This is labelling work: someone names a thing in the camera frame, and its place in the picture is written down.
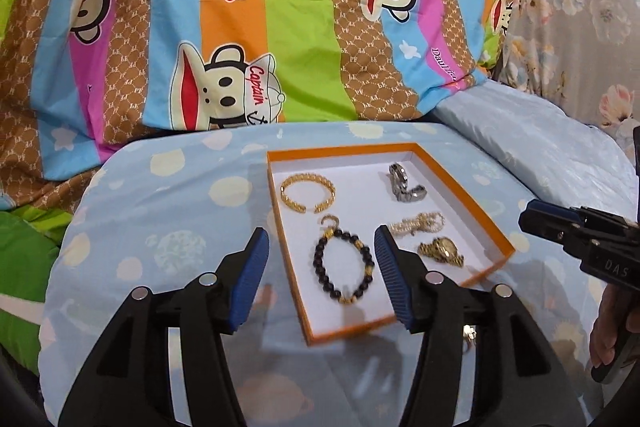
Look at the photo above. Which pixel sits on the gold chain bangle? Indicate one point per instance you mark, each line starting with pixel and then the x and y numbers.
pixel 307 192

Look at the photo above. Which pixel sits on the orange jewelry box tray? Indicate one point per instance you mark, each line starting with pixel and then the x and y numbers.
pixel 334 277

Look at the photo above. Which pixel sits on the gold hoop earring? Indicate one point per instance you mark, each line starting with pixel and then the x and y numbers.
pixel 330 221

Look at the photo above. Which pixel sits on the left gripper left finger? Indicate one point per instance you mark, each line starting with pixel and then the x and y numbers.
pixel 215 304

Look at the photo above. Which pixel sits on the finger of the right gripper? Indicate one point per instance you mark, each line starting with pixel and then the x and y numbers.
pixel 555 211
pixel 558 231

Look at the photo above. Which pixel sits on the light blue planet blanket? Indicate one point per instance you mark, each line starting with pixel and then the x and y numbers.
pixel 162 211

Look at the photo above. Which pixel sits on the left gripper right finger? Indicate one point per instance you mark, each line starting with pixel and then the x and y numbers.
pixel 426 303

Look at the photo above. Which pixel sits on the gold shell drop earring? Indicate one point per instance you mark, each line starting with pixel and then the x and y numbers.
pixel 469 337

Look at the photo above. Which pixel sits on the right hand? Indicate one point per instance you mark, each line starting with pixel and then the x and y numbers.
pixel 605 329

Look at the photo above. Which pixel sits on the grey floral pillow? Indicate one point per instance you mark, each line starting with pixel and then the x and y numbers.
pixel 580 55

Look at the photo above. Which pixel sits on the green cushion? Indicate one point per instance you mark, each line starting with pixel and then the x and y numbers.
pixel 30 243

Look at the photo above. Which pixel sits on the colourful monkey print duvet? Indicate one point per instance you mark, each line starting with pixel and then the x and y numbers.
pixel 82 78

